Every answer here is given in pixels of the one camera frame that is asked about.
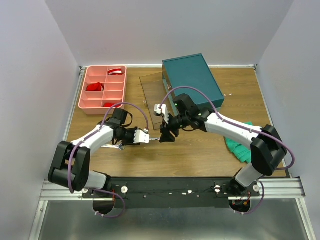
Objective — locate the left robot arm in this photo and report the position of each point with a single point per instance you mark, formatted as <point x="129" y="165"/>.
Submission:
<point x="70" y="167"/>

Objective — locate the clear drawer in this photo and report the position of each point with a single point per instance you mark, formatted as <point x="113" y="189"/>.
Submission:
<point x="155" y="89"/>

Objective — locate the teal drawer cabinet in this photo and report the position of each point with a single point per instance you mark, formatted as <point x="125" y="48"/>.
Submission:
<point x="193" y="71"/>

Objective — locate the red white item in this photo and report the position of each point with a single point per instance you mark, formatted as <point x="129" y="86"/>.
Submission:
<point x="115" y="71"/>

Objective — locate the pink compartment tray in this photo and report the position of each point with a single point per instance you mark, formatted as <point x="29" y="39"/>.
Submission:
<point x="114" y="89"/>

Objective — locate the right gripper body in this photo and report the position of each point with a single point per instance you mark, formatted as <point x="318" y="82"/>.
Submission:
<point x="169" y="128"/>

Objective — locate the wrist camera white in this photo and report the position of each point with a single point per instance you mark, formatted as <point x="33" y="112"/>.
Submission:
<point x="162" y="111"/>
<point x="141" y="137"/>

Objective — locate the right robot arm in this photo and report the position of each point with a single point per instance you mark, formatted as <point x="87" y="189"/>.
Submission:
<point x="265" y="145"/>

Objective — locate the green cloth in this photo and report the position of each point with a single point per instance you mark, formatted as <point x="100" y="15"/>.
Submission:
<point x="242" y="153"/>

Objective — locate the red item in tray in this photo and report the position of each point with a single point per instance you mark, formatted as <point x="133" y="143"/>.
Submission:
<point x="95" y="87"/>

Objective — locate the aluminium rail frame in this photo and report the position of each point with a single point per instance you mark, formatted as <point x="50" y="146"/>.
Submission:
<point x="278" y="213"/>

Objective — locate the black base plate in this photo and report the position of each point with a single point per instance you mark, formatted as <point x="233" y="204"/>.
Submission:
<point x="177" y="192"/>

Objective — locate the red item front compartment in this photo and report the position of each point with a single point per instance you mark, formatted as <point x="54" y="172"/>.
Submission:
<point x="109" y="105"/>

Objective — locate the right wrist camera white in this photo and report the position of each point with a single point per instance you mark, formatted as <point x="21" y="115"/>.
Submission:
<point x="162" y="111"/>

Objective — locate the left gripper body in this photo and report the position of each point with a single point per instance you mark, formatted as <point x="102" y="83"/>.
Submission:
<point x="127" y="136"/>

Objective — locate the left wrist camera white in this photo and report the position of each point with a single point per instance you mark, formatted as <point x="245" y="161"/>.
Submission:
<point x="141" y="137"/>

